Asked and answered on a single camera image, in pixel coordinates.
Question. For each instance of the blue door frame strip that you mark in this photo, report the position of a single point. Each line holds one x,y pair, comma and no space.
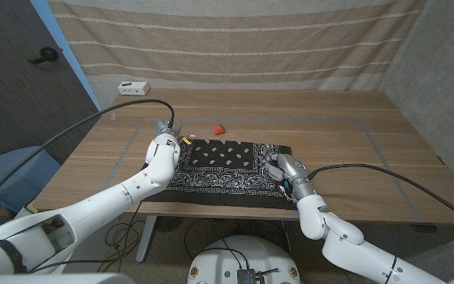
65,51

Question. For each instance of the yellow floor item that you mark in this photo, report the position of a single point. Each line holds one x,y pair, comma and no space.
32,208

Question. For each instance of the small black electronics box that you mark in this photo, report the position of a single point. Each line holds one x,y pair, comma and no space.
246,277

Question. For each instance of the blue plastic bin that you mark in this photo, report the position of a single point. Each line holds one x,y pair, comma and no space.
22,173

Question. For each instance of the red toy strawberry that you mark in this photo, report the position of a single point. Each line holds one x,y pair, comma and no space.
219,129

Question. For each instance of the white table leg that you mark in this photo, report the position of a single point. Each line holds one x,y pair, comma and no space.
146,236

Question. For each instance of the beige striped backdrop cloth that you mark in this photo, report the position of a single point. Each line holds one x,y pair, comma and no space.
231,39

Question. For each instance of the dark wood-grain door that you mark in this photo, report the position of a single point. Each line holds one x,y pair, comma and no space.
14,98

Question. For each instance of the round gold emblem sticker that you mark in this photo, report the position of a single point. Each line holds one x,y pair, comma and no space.
194,272
293,272

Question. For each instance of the white power strip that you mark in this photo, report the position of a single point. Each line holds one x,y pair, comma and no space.
132,88

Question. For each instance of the small clear tape piece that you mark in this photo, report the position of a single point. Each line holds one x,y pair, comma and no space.
112,115

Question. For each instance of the black table foot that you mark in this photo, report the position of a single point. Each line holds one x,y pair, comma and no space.
424,228

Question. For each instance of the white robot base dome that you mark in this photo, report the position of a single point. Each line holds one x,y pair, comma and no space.
250,252

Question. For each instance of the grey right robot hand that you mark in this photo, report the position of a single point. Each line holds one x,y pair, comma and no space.
290,167

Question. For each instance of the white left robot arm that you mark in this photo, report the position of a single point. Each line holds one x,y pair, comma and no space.
105,201

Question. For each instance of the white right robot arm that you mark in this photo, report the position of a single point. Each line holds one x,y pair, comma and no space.
349,244

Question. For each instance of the black paisley bandana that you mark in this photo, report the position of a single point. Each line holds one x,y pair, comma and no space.
227,158

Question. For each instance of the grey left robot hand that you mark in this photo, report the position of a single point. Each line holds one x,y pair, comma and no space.
168,127

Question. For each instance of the dark round floor object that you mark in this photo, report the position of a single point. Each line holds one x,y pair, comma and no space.
168,224

